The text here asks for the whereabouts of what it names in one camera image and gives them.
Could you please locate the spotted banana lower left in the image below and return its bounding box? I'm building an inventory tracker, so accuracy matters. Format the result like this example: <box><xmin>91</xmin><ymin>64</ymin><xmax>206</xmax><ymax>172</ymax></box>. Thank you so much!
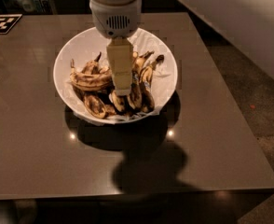
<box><xmin>83</xmin><ymin>92</ymin><xmax>107</xmax><ymax>119</ymax></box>

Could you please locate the long spotted top banana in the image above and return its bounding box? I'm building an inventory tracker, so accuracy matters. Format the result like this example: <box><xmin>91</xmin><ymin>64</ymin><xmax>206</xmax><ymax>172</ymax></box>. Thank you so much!
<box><xmin>70</xmin><ymin>60</ymin><xmax>113</xmax><ymax>91</ymax></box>

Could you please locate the black white marker tag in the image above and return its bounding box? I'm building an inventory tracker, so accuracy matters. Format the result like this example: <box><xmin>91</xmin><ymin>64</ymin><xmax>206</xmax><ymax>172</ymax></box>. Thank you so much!
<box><xmin>0</xmin><ymin>14</ymin><xmax>22</xmax><ymax>35</ymax></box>

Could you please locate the spotted banana centre right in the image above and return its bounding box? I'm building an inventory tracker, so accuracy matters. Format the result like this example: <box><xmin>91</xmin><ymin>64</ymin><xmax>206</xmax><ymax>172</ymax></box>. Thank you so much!
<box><xmin>127</xmin><ymin>51</ymin><xmax>153</xmax><ymax>111</ymax></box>

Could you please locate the spotted banana far right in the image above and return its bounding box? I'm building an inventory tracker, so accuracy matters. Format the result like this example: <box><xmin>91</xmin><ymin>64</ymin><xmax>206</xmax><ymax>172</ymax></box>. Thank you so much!
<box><xmin>140</xmin><ymin>55</ymin><xmax>164</xmax><ymax>113</ymax></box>

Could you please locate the spotted banana back left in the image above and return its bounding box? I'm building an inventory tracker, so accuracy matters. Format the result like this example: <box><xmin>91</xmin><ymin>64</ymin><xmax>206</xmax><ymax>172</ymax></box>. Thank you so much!
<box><xmin>82</xmin><ymin>53</ymin><xmax>102</xmax><ymax>75</ymax></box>

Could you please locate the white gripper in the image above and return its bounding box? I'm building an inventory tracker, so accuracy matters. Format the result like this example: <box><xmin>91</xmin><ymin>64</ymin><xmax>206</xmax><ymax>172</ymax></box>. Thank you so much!
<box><xmin>89</xmin><ymin>0</ymin><xmax>142</xmax><ymax>96</ymax></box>

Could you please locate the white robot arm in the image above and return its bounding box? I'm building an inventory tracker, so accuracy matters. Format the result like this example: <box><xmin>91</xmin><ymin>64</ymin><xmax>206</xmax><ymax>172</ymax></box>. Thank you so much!
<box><xmin>89</xmin><ymin>0</ymin><xmax>142</xmax><ymax>96</ymax></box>

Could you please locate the white bowl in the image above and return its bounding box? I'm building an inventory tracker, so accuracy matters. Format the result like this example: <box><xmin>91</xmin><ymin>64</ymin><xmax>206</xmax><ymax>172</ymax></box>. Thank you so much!
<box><xmin>52</xmin><ymin>26</ymin><xmax>179</xmax><ymax>126</ymax></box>

